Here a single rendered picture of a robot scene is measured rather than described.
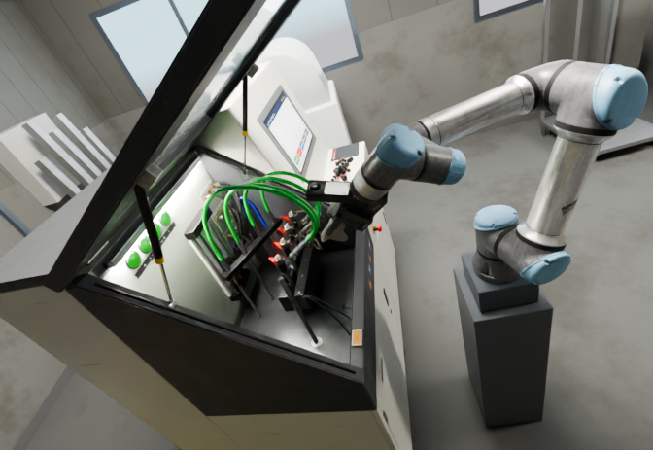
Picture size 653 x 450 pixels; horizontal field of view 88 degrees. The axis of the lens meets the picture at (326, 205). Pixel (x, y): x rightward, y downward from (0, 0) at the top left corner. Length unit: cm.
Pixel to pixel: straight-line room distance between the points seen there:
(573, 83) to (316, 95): 197
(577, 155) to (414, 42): 273
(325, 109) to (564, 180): 194
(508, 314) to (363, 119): 273
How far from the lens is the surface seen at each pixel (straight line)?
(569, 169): 94
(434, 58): 359
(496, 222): 108
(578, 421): 203
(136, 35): 385
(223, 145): 139
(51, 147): 327
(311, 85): 261
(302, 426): 132
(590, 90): 89
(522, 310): 129
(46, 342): 127
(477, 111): 86
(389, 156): 61
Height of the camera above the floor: 184
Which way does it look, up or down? 33 degrees down
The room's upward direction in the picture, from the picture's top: 21 degrees counter-clockwise
